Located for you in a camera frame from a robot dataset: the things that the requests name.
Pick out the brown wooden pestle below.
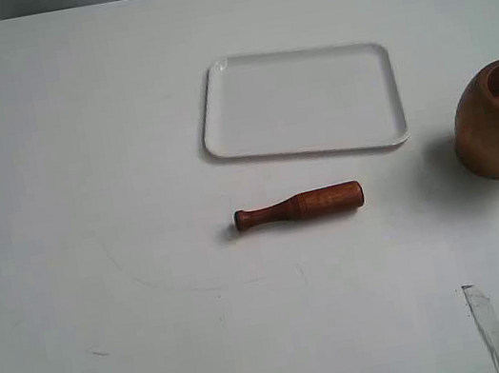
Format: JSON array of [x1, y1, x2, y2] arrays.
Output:
[[233, 181, 365, 232]]

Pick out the white rectangular plastic tray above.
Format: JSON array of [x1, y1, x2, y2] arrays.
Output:
[[202, 42, 409, 161]]

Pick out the clear tape strip right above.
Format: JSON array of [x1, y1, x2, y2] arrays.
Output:
[[462, 285, 499, 373]]

